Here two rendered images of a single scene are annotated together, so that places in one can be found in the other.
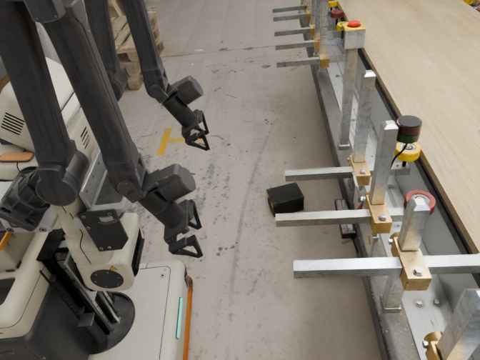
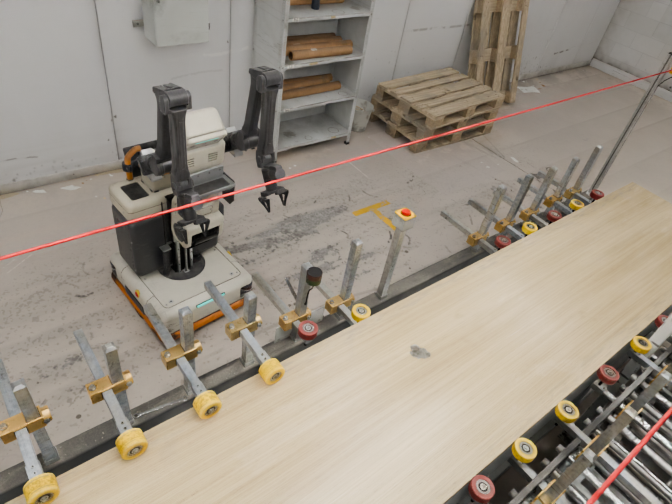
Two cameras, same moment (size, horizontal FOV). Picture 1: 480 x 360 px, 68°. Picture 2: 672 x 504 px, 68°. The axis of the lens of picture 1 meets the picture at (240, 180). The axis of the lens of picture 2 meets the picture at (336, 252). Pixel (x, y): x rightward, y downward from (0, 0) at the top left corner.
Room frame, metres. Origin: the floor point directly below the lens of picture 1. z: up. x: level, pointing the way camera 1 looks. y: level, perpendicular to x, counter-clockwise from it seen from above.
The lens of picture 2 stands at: (-0.34, -1.32, 2.46)
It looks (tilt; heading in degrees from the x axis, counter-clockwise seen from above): 41 degrees down; 36
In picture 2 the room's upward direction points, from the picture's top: 11 degrees clockwise
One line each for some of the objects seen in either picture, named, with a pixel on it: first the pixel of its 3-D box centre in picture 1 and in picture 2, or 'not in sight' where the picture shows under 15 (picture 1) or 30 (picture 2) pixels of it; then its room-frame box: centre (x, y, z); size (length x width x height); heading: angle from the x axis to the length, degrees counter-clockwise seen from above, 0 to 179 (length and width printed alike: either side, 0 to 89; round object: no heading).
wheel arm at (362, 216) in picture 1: (348, 217); (280, 306); (0.72, -0.31, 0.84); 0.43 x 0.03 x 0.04; 82
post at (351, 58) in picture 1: (347, 101); (391, 263); (1.25, -0.47, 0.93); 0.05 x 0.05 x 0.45; 82
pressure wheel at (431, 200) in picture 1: (416, 211); (306, 335); (0.69, -0.50, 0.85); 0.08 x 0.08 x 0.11
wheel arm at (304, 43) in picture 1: (310, 43); (496, 220); (2.20, -0.56, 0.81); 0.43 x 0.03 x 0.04; 82
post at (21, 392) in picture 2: not in sight; (37, 427); (-0.24, -0.25, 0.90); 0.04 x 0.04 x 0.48; 82
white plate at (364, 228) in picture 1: (361, 220); (299, 323); (0.78, -0.38, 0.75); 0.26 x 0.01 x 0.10; 172
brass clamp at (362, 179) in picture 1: (358, 168); (340, 302); (0.97, -0.43, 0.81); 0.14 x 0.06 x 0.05; 172
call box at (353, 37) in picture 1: (353, 36); (403, 220); (1.25, -0.47, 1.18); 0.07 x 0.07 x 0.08; 82
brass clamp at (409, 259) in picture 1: (408, 259); (243, 325); (0.48, -0.36, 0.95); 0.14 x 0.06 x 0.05; 172
